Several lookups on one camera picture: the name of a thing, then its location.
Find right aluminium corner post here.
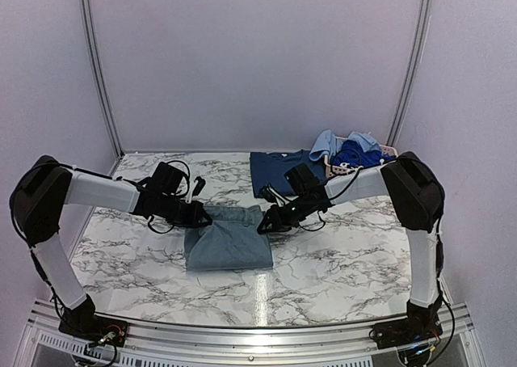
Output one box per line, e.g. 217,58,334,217
387,0,433,146

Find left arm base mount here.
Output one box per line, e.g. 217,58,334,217
58,310,129,348

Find left aluminium corner post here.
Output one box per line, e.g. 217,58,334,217
79,0,124,159

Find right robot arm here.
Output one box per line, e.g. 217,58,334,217
257,152,445,341

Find light blue denim jeans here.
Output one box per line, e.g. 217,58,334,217
183,205,274,272

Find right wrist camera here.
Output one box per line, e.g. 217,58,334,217
259,184,286,206

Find royal blue printed garment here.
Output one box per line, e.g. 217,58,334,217
330,140,396,168

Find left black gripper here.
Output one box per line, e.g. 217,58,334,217
158,193,211,228

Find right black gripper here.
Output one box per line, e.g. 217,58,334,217
258,194,317,234

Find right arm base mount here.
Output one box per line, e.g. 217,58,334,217
368,317,443,349

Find light blue cloth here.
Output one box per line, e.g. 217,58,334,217
309,129,343,162

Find dark blue t-shirt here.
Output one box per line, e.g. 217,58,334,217
250,150,326,198

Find aluminium corner post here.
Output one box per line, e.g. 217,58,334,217
387,0,433,146
79,0,124,159

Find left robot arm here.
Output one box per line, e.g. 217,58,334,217
9,155,212,339

